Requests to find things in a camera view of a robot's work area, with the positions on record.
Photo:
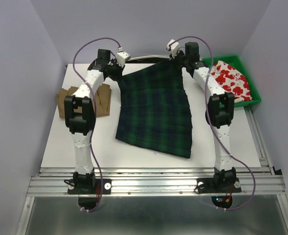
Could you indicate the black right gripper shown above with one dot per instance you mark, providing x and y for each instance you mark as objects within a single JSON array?
[{"x": 180, "y": 52}]

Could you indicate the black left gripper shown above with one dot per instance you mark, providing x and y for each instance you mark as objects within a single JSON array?
[{"x": 116, "y": 77}]

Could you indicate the dark green plaid skirt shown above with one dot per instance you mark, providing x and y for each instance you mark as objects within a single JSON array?
[{"x": 155, "y": 112}]

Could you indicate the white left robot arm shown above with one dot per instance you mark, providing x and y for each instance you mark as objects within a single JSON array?
[{"x": 80, "y": 117}]

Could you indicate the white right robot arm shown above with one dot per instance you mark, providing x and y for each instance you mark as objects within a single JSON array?
[{"x": 219, "y": 114}]

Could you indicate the folded tan skirt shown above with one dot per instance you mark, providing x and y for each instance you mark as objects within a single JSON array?
[{"x": 103, "y": 100}]

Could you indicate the green plastic tray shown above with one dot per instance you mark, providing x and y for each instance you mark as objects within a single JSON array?
[{"x": 236, "y": 62}]

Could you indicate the red floral white skirt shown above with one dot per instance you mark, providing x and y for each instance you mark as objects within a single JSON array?
[{"x": 231, "y": 80}]

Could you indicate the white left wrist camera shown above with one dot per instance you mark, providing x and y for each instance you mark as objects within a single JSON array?
[{"x": 122, "y": 57}]

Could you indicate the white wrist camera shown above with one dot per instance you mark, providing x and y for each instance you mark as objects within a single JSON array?
[
  {"x": 122, "y": 57},
  {"x": 173, "y": 47}
]

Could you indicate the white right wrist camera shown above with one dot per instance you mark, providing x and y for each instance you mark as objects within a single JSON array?
[{"x": 173, "y": 47}]

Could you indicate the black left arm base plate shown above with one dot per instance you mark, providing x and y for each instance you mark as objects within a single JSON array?
[{"x": 82, "y": 189}]

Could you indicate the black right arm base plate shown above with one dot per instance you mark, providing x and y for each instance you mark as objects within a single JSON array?
[{"x": 208, "y": 185}]

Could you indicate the aluminium rail frame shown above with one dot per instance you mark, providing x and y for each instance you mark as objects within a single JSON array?
[{"x": 160, "y": 181}]

